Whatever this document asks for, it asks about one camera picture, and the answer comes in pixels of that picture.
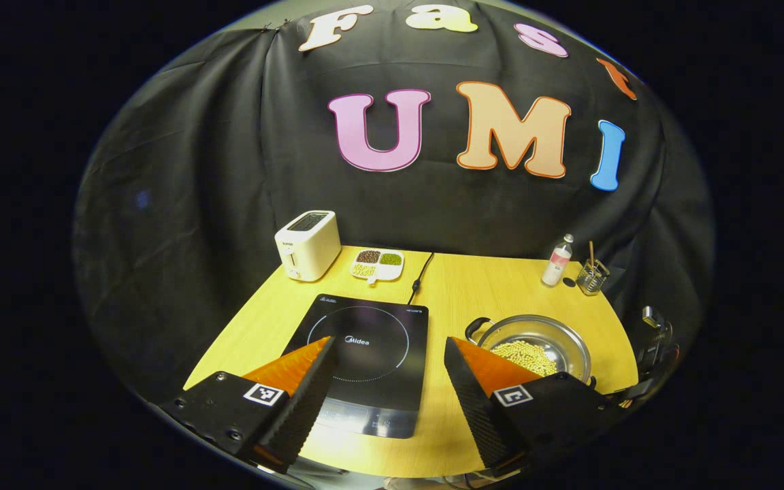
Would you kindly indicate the white divided bean dish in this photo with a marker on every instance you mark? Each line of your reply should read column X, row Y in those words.
column 392, row 271

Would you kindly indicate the heap of yellow soybeans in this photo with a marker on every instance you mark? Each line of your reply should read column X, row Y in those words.
column 525, row 354

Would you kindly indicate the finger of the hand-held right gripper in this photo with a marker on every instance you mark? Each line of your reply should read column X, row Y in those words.
column 630, row 392

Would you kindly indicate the black backdrop cloth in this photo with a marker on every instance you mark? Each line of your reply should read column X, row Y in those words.
column 194, row 170

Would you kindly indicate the white toaster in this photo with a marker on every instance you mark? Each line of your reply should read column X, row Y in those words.
column 310, row 248

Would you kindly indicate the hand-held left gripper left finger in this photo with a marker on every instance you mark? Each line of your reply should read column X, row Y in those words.
column 307, row 408

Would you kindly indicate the wooden stick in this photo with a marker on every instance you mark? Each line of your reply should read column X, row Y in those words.
column 591, row 252

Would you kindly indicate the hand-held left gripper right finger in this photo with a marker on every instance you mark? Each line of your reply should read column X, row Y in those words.
column 477, row 408

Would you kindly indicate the black induction cooktop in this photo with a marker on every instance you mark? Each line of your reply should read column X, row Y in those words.
column 378, row 340

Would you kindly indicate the clear bottle with pink label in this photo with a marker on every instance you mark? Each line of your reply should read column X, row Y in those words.
column 557, row 262

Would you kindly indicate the stainless steel pot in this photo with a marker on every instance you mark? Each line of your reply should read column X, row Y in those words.
column 548, row 330

